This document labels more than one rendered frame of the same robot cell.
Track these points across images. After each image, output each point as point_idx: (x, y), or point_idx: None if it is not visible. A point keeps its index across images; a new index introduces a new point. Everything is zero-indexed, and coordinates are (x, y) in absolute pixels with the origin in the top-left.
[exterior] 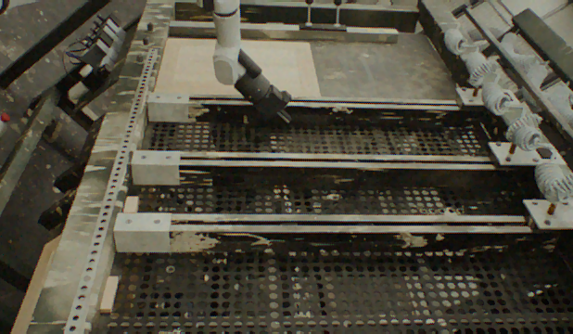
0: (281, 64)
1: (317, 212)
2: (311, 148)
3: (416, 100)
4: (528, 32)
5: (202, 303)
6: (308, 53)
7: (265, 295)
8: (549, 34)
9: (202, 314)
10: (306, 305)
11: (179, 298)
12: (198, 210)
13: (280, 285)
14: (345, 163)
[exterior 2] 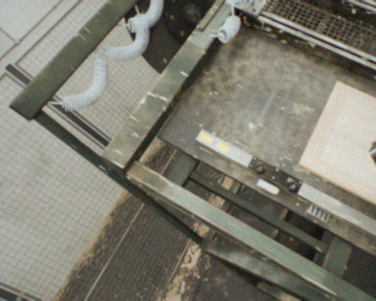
0: (345, 138)
1: None
2: (367, 45)
3: (285, 28)
4: (59, 85)
5: (287, 244)
6: (311, 144)
7: (217, 270)
8: (63, 58)
9: (290, 237)
10: (175, 274)
11: None
12: (284, 297)
13: (194, 284)
14: (373, 3)
